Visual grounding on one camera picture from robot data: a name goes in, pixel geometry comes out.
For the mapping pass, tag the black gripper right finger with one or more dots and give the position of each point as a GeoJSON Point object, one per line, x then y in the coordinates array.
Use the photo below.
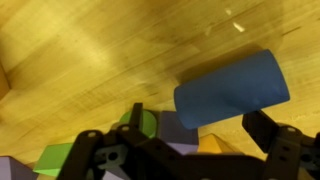
{"type": "Point", "coordinates": [286, 153]}

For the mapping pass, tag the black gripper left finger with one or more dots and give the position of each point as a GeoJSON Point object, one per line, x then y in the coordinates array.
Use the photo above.
{"type": "Point", "coordinates": [133, 156]}

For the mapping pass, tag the orange rectangular block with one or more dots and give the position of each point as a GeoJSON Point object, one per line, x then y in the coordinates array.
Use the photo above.
{"type": "Point", "coordinates": [213, 145]}

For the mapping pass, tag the blue foam cylinder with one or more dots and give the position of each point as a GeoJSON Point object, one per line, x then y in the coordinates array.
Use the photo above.
{"type": "Point", "coordinates": [230, 90]}

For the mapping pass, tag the short green foam cylinder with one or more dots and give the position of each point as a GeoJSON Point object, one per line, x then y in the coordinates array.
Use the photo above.
{"type": "Point", "coordinates": [149, 123]}

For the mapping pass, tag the green foam triangle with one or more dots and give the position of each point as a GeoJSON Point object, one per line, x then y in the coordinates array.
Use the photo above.
{"type": "Point", "coordinates": [53, 158]}

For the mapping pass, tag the purple foam triangle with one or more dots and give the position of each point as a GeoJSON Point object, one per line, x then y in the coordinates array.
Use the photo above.
{"type": "Point", "coordinates": [13, 168]}

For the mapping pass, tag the purple foam cube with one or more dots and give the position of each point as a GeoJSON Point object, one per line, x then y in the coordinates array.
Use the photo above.
{"type": "Point", "coordinates": [176, 133]}

